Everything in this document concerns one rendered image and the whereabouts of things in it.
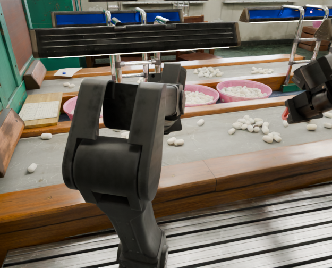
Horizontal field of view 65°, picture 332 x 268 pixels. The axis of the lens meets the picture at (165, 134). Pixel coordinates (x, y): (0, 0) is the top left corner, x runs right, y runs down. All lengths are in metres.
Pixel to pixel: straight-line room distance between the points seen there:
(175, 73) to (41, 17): 3.05
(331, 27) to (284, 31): 6.03
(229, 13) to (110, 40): 5.69
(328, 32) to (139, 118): 0.96
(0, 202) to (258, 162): 0.68
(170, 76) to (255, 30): 6.24
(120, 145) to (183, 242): 0.46
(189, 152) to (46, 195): 0.43
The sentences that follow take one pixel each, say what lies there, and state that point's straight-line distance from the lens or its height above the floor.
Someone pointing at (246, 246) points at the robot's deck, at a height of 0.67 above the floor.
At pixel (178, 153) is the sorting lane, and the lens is 0.85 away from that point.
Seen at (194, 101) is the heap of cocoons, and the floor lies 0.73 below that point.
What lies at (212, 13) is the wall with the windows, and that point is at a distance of 6.27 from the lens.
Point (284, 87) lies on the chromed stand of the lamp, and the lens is 1.68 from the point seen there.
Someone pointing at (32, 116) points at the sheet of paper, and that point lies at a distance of 1.13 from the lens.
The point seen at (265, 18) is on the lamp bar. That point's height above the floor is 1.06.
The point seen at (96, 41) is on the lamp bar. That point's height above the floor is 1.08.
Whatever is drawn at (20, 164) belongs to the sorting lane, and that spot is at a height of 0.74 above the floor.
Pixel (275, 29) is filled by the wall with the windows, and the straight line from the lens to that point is 7.03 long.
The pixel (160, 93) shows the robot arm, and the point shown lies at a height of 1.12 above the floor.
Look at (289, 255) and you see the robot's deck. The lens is 0.73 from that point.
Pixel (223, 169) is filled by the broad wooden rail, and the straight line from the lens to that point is 0.76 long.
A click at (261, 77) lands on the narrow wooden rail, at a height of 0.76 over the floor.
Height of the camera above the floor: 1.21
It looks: 29 degrees down
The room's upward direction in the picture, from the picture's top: straight up
